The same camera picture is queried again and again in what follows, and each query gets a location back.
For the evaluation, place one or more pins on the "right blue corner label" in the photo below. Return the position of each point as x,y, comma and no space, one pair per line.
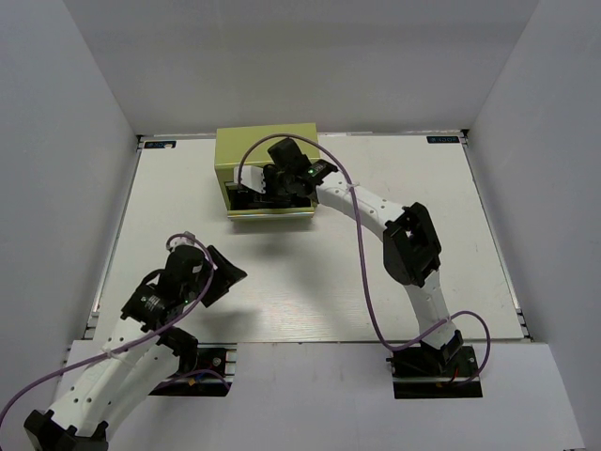
442,139

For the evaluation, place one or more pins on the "green metal drawer box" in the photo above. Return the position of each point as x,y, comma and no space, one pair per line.
243,203

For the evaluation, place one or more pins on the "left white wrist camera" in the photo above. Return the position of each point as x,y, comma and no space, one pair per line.
183,238

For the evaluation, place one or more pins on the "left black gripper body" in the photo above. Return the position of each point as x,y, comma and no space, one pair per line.
194,289

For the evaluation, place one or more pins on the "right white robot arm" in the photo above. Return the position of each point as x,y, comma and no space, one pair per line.
410,243

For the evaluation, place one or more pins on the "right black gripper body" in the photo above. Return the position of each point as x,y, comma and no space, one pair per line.
279,189

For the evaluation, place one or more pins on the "blue corner label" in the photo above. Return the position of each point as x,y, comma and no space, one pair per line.
160,144
442,139

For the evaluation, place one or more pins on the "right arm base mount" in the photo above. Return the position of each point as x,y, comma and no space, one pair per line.
415,378

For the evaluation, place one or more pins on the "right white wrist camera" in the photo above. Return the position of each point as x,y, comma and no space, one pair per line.
250,177

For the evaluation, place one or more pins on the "left blue corner label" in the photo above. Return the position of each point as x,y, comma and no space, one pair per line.
160,144

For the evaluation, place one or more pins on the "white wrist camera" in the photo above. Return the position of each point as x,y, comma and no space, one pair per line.
250,177
183,238

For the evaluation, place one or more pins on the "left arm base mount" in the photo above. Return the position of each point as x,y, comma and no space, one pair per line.
212,375

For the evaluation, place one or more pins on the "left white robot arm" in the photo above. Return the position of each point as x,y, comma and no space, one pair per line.
145,351

